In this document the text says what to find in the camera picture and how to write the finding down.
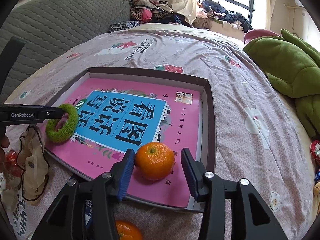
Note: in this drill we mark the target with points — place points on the green fuzzy scrunchie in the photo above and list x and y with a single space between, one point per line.
61 135

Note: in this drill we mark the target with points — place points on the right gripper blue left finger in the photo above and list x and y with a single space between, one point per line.
65 218

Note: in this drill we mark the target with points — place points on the clothes pile beside bed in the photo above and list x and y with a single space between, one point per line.
155 11

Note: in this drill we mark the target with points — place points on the beige sheer scrunchie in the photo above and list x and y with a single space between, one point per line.
33 163

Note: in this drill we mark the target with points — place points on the grey quilted headboard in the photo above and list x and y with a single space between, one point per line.
50 28

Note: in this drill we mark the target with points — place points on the white red toy egg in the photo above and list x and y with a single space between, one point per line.
10 164

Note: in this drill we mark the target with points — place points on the pink pillow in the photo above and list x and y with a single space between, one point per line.
256 33

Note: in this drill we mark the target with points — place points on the orange tangerine with stem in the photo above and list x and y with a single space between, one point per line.
128 231

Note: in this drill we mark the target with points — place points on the red silver snack wrapper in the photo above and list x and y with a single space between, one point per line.
315 151

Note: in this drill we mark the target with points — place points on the clothes pile on windowsill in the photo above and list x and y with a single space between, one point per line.
217 13

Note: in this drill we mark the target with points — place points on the green fleece blanket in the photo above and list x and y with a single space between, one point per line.
292 67

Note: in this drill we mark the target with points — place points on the person's left hand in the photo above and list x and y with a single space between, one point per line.
4 144

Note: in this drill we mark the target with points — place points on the blue snack packet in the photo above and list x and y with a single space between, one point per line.
88 213

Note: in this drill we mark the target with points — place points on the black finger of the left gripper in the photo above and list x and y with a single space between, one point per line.
50 113

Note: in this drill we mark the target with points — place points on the pink strawberry print bedsheet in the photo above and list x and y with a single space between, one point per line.
258 135

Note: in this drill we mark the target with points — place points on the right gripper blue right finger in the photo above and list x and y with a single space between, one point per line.
251 216

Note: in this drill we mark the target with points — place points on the small blue doll toy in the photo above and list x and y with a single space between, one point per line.
316 188

